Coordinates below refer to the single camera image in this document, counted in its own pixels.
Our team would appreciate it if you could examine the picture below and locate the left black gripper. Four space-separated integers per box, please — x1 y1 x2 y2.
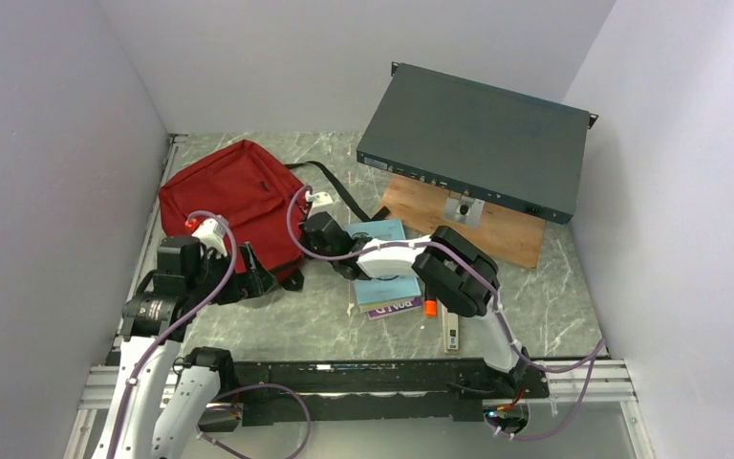
187 241 275 305

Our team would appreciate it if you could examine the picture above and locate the red student backpack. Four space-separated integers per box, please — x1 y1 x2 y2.
158 139 388 292

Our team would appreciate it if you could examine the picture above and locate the light blue notebook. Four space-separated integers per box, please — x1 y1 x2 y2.
344 219 421 306

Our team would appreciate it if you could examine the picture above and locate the green storey treehouse book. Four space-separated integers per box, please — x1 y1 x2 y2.
359 295 419 314

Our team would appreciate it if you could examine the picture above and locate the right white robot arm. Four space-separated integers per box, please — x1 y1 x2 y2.
292 212 548 400

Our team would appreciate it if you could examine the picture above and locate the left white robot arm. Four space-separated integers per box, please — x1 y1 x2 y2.
93 210 278 458

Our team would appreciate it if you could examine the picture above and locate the purple Roald Dahl book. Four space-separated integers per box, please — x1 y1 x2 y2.
367 296 423 320

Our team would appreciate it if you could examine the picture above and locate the orange capped marker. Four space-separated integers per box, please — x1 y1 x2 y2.
423 285 439 317

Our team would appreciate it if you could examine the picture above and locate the wooden board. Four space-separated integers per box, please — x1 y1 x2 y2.
378 175 546 270

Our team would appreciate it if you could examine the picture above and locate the dark teal rack server box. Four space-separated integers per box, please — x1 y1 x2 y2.
356 63 598 225

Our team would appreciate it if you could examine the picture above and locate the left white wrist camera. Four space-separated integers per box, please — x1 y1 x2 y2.
184 216 228 256

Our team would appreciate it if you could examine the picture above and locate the silver metal bracket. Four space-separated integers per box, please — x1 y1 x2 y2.
443 192 486 228

